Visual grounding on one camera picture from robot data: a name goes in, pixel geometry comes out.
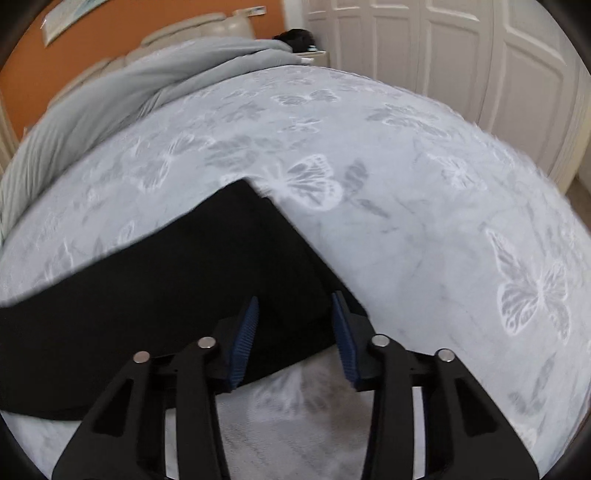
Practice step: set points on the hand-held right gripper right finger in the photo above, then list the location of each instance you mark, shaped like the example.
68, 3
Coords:
346, 341

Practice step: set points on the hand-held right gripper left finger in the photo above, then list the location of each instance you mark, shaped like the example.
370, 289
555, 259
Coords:
244, 341

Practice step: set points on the black pants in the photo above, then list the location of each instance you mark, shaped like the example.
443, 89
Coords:
184, 277

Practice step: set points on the grey duvet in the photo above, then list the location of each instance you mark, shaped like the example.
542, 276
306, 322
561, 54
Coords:
161, 78

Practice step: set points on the white nightstand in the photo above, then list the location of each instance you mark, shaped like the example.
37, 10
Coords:
316, 59

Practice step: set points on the black bag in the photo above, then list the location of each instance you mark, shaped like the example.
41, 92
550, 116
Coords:
295, 39

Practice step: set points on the white wardrobe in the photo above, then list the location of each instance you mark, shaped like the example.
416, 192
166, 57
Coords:
438, 46

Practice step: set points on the beige padded headboard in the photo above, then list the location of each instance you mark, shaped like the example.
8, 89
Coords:
203, 25

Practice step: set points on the white wall switch panel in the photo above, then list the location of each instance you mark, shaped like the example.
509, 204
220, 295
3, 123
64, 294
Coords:
251, 11

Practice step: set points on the wall poster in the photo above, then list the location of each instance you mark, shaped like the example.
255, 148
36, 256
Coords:
69, 18

